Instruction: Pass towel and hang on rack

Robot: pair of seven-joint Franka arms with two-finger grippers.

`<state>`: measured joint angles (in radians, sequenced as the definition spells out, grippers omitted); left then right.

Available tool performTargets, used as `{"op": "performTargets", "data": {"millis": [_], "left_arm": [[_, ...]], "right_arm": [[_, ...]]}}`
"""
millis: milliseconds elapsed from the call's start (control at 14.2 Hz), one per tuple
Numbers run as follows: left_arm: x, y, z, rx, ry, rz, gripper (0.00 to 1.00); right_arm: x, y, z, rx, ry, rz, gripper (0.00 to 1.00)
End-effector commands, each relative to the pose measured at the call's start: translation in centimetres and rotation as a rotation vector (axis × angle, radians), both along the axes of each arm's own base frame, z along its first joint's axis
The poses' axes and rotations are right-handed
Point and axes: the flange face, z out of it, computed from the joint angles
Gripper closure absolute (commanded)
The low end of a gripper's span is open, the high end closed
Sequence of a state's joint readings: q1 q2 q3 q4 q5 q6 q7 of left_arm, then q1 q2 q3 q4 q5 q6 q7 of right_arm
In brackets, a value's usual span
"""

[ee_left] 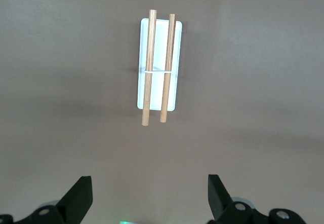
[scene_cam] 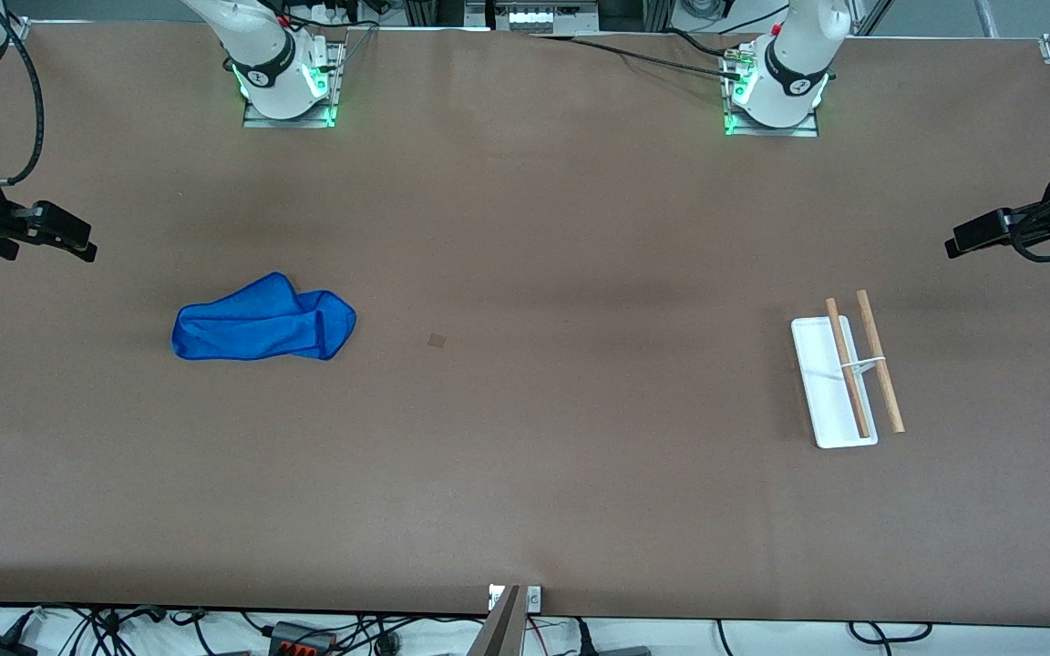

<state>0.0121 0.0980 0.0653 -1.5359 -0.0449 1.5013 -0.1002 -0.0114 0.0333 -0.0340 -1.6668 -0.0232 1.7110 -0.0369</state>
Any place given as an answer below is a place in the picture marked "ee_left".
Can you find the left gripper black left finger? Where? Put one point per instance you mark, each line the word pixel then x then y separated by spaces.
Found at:
pixel 76 196

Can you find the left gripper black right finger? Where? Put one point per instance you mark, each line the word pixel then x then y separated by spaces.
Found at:
pixel 220 198

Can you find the white rack with wooden rods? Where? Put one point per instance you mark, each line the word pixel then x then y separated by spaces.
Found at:
pixel 159 44

